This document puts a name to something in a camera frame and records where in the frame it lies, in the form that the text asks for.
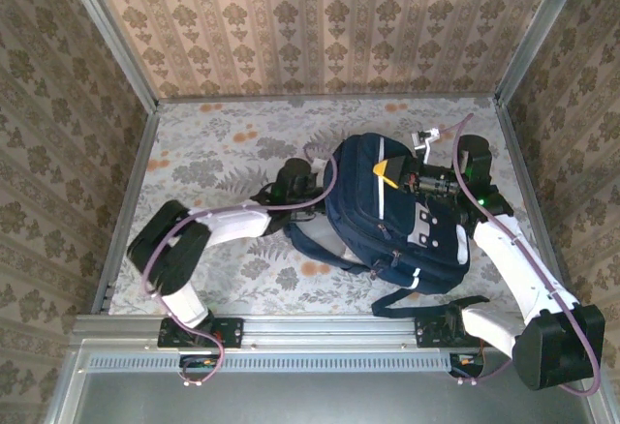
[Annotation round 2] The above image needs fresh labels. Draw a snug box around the navy blue student backpack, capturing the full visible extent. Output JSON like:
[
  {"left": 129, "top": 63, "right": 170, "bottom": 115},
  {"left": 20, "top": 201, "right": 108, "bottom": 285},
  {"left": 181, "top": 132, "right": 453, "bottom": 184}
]
[{"left": 283, "top": 132, "right": 490, "bottom": 318}]

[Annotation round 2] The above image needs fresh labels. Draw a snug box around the aluminium frame rail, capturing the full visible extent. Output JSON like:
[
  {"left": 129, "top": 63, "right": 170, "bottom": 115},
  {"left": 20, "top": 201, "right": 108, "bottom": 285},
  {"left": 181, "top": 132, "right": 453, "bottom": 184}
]
[
  {"left": 91, "top": 104, "right": 161, "bottom": 314},
  {"left": 155, "top": 93, "right": 500, "bottom": 104},
  {"left": 493, "top": 97, "right": 575, "bottom": 312}
]

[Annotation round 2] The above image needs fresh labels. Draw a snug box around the black connector box with wires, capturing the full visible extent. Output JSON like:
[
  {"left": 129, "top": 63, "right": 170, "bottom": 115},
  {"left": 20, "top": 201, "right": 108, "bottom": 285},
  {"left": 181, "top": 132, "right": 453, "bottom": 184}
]
[
  {"left": 449, "top": 352, "right": 485, "bottom": 379},
  {"left": 178, "top": 353, "right": 220, "bottom": 380}
]

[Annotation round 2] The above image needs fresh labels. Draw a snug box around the floral tablecloth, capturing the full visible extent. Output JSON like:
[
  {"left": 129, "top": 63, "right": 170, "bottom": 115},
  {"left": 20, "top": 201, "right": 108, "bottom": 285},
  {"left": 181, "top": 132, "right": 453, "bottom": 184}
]
[{"left": 108, "top": 97, "right": 563, "bottom": 317}]

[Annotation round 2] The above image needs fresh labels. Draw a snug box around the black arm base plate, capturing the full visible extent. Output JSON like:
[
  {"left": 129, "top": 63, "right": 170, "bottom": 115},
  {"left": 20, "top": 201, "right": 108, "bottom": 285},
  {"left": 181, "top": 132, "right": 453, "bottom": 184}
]
[
  {"left": 414, "top": 316, "right": 505, "bottom": 349},
  {"left": 157, "top": 318, "right": 243, "bottom": 349}
]

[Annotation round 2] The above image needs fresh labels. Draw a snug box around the aluminium frame post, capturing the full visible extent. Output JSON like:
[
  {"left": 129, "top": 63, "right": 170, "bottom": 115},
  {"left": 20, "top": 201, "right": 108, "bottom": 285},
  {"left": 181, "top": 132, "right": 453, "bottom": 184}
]
[
  {"left": 55, "top": 0, "right": 160, "bottom": 111},
  {"left": 498, "top": 0, "right": 590, "bottom": 101}
]

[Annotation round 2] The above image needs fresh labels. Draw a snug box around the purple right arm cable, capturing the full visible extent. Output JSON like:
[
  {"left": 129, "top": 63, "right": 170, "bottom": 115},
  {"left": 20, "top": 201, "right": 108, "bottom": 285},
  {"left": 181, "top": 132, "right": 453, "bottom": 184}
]
[{"left": 435, "top": 112, "right": 605, "bottom": 399}]

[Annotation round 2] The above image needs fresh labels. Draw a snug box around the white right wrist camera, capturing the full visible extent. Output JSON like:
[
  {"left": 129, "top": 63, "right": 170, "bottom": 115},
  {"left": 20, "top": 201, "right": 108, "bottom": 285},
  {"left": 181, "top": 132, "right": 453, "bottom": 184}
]
[{"left": 410, "top": 126, "right": 443, "bottom": 165}]

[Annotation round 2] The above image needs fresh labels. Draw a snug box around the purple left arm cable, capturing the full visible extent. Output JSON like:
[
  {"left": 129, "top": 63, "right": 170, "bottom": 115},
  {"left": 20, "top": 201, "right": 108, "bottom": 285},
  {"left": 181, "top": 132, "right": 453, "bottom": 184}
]
[{"left": 139, "top": 142, "right": 340, "bottom": 389}]

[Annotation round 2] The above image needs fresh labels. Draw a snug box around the wide aluminium mounting rail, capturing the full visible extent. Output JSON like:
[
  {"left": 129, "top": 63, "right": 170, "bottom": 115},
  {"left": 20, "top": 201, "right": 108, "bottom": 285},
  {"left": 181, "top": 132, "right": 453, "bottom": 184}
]
[{"left": 72, "top": 314, "right": 595, "bottom": 348}]

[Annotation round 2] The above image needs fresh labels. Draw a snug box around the grey slotted cable duct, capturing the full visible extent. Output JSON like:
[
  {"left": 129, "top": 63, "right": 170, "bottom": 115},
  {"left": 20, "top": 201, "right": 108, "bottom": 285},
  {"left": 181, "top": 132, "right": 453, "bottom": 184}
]
[{"left": 88, "top": 351, "right": 451, "bottom": 373}]

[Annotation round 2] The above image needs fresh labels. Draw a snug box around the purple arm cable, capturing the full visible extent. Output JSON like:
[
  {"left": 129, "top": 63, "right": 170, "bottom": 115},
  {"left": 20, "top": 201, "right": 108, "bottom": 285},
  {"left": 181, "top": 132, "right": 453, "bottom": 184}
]
[
  {"left": 139, "top": 142, "right": 340, "bottom": 389},
  {"left": 435, "top": 112, "right": 605, "bottom": 399}
]

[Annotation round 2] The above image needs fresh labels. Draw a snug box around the grey sheet metal panel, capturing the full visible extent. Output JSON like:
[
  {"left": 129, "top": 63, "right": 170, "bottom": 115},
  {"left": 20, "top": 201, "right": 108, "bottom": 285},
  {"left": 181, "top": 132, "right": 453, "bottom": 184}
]
[{"left": 46, "top": 346, "right": 620, "bottom": 424}]

